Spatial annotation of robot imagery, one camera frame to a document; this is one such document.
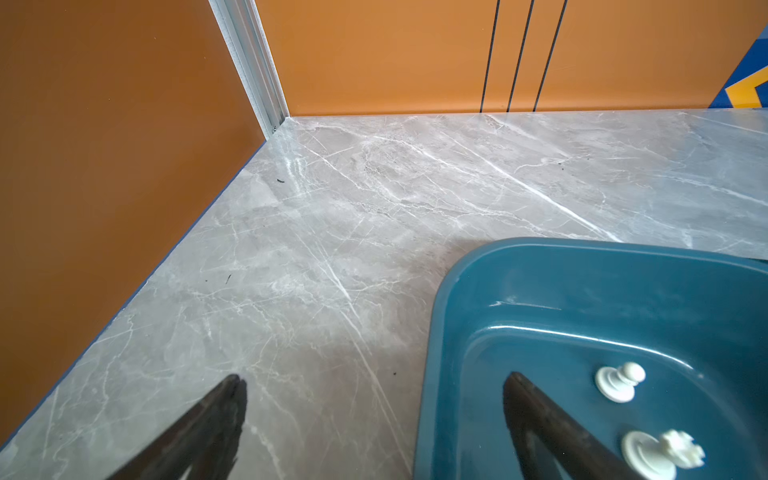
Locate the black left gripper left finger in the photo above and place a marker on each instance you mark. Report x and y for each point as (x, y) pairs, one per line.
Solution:
(201, 444)

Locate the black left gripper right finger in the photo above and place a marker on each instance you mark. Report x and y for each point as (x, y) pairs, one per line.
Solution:
(548, 441)

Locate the white chess rook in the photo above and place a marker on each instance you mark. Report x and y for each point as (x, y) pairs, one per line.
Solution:
(660, 458)

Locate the white chess pawn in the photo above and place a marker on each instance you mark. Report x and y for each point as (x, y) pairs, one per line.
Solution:
(618, 384)

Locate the teal plastic tray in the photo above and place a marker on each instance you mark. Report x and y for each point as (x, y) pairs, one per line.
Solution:
(557, 311)

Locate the aluminium corner post left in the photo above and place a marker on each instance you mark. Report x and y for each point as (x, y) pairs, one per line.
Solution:
(241, 27)

